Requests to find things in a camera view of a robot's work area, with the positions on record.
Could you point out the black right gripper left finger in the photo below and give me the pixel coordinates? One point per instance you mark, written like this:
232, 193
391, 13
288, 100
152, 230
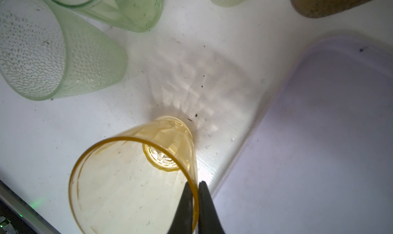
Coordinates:
182, 222

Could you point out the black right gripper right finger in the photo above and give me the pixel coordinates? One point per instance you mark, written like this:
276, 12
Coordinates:
208, 222

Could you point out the amber textured glass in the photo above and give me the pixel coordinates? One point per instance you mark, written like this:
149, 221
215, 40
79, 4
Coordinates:
132, 183

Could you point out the lilac plastic tray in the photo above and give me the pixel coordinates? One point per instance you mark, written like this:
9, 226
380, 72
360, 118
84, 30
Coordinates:
321, 159

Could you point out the light green textured glass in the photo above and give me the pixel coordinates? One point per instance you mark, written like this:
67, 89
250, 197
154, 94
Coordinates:
49, 52

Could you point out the light green short glass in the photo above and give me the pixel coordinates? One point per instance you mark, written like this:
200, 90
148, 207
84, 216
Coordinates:
132, 15

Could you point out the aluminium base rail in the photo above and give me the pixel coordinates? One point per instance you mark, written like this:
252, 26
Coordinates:
17, 217

